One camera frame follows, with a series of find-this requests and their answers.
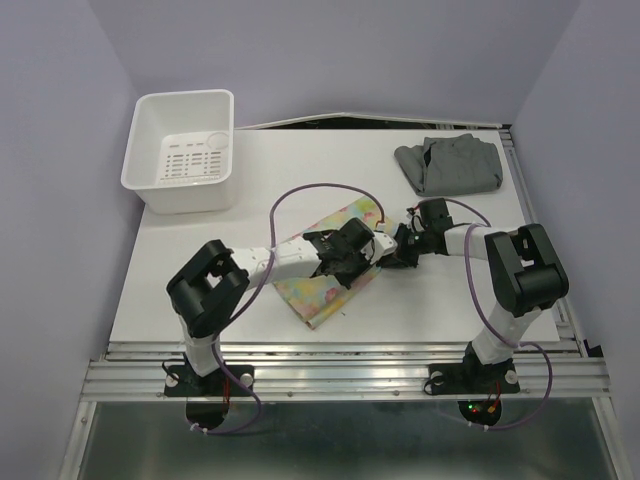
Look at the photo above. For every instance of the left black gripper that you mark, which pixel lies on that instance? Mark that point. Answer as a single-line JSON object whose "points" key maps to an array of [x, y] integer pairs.
{"points": [[348, 280]]}

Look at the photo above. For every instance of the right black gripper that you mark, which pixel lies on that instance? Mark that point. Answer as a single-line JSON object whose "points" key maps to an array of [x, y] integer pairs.
{"points": [[401, 253]]}

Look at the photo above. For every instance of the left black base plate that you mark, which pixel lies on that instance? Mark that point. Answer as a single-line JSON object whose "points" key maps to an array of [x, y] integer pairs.
{"points": [[182, 382]]}

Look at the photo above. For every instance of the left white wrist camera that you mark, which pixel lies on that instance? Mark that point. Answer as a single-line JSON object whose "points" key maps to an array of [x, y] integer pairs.
{"points": [[383, 245]]}

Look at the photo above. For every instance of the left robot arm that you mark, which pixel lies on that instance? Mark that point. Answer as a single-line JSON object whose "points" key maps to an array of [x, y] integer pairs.
{"points": [[206, 291]]}

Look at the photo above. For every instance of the white plastic basket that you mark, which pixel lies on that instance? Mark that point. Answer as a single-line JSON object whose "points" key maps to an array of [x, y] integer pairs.
{"points": [[179, 152]]}

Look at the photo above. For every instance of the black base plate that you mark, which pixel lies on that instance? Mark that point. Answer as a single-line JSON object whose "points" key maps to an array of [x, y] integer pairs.
{"points": [[182, 382], [458, 379]]}

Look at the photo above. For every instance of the folded grey skirt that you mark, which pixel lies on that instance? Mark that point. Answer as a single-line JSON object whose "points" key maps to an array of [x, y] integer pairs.
{"points": [[455, 166]]}

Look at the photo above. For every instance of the floral pastel skirt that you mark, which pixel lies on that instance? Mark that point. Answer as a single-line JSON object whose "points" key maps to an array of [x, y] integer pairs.
{"points": [[314, 300]]}

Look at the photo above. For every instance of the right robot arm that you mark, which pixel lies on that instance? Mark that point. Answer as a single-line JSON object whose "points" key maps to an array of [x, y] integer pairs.
{"points": [[526, 276]]}

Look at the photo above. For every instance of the aluminium front rail frame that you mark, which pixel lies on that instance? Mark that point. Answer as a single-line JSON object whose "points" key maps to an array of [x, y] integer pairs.
{"points": [[358, 377]]}

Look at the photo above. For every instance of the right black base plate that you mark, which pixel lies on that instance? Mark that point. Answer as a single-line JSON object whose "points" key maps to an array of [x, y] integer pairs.
{"points": [[458, 379]]}

